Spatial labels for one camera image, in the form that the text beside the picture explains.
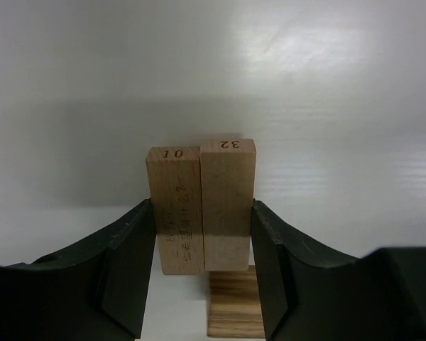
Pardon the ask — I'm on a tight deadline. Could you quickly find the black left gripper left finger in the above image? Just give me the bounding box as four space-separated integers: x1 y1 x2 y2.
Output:
0 200 155 340

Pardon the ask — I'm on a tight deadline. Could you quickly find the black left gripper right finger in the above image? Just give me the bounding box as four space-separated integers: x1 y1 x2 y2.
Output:
251 201 426 340

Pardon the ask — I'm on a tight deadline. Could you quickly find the striped dark wood block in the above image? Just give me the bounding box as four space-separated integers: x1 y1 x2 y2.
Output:
207 265 265 339

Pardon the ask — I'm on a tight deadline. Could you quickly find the engraved long wood block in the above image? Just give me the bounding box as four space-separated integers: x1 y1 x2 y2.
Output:
146 146 204 275

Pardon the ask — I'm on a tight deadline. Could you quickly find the pale long wood block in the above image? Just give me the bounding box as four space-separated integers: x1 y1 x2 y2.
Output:
200 139 256 271

